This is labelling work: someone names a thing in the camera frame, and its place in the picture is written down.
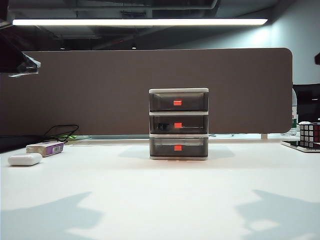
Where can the black monitor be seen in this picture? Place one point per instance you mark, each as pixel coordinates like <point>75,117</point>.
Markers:
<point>307,100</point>

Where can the white mini drawer cabinet frame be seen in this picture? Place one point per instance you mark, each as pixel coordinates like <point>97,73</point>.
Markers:
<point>178,90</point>

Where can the smoky drawer at cabinet base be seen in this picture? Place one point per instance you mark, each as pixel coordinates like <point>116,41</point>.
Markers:
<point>160,148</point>

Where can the white earbuds case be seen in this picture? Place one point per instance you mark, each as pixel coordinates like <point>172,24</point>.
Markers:
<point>25,159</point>

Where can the smoky drawer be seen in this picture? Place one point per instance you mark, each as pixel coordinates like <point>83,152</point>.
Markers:
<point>195,125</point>
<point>160,148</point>
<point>160,102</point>

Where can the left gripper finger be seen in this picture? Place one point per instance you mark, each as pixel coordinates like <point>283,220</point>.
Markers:
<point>12,60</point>
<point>22,74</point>

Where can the smoky drawer under cabinet lid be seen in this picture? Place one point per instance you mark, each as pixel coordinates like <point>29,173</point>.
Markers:
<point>160,102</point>

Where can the black Rubik's cube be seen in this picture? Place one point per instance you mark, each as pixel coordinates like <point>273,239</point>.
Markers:
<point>310,132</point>

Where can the transparent tape with black dispenser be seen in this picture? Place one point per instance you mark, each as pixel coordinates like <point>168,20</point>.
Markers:
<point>163,127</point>

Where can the long ceiling light strip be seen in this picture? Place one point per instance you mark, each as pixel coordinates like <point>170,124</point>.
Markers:
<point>137,22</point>

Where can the purple and white small box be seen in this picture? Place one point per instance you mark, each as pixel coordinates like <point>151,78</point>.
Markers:
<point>42,148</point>

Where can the white partition foot bracket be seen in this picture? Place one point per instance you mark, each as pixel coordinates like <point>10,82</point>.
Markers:
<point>264,136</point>

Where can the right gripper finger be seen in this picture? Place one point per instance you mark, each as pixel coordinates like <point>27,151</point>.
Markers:
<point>317,57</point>

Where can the brown desk partition panel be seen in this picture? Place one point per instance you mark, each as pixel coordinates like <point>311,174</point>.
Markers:
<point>100,87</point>

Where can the white flat tablet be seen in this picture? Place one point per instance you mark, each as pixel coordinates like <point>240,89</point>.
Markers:
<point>290,144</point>

